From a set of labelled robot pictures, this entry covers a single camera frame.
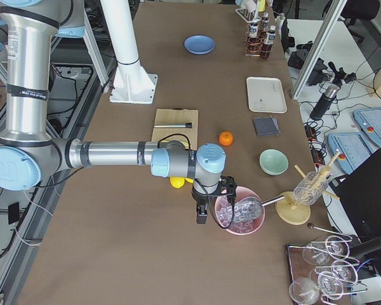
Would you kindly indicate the orange mandarin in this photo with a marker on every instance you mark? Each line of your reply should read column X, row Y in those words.
column 225, row 138

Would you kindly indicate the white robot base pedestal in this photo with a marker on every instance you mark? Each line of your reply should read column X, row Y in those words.
column 132, row 84

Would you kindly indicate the metal ice scoop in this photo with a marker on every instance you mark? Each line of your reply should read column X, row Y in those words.
column 251, row 208

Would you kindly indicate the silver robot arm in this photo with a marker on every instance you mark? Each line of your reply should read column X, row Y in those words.
column 28, row 153

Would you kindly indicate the clear textured glass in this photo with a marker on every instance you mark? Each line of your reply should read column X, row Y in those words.
column 310, row 188

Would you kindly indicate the green bowl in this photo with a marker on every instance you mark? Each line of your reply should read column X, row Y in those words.
column 273, row 162

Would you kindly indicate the steel muddler rod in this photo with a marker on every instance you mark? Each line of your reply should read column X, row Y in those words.
column 174, row 125

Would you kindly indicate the dark bottle front row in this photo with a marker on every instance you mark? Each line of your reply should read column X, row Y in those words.
column 264, row 24

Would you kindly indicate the blue plate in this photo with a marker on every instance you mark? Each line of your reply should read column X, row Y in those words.
column 199, row 44

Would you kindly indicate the wooden cutting board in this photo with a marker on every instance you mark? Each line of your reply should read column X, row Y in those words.
column 176, row 117

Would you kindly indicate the black thermos bottle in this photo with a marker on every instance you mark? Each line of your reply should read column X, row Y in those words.
column 324, row 102

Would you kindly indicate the blue teach pendant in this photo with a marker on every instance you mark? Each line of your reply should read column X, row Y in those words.
column 369, row 121
column 353, row 147

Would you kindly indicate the copper wire bottle rack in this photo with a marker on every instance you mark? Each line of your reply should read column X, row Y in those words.
column 260, row 36

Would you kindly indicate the black monitor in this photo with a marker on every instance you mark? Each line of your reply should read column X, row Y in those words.
column 360, row 196

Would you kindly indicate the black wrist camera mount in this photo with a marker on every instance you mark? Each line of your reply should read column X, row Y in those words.
column 226, row 187

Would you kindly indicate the wine glass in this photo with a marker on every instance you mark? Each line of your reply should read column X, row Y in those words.
column 329, row 285
column 304, row 291
column 337, row 247
column 315, row 253

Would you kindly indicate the cream serving tray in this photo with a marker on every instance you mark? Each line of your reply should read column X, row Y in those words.
column 265, row 95

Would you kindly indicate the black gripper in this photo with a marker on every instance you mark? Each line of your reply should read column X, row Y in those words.
column 200, row 198

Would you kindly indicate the grey folded cloth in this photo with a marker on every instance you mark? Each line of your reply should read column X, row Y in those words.
column 266, row 126

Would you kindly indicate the clear acrylic ice cubes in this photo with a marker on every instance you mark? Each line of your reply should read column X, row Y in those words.
column 238, row 213

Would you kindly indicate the wooden cup drying stand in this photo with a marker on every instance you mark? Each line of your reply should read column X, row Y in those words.
column 293, row 212

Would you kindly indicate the dark bottle white label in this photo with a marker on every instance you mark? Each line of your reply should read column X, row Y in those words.
column 253, row 41

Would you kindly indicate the pink bowl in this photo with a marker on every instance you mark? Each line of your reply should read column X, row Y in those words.
column 241, row 227

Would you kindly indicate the dark bottle white cap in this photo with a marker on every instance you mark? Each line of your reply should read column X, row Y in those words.
column 268, row 42

